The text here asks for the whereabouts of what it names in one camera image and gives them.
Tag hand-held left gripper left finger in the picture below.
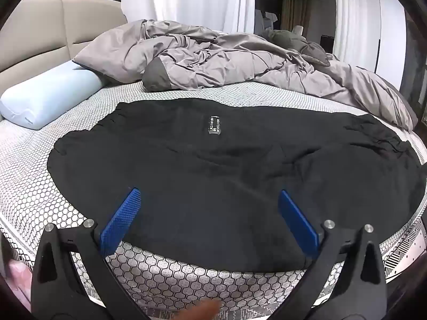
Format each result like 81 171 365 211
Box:
31 187 151 320

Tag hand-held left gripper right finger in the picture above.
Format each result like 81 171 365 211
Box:
272 189 388 320

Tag black pants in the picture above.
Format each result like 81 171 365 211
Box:
47 102 427 273

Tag person's left hand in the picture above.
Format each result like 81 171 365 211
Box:
173 298 222 320

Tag hexagon patterned bed mattress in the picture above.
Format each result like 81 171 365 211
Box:
0 80 427 314

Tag pink cloth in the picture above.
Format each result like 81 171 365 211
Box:
6 258 32 294

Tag light blue pillow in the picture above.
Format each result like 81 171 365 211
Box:
0 61 105 130

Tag grey quilted duvet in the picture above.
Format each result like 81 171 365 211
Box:
73 19 418 132

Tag beige padded headboard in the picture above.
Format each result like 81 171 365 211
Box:
0 0 129 89

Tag white sheer curtain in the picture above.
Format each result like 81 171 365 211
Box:
97 0 257 35
333 0 381 71

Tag brown curtain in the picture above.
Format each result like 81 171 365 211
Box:
282 0 314 32

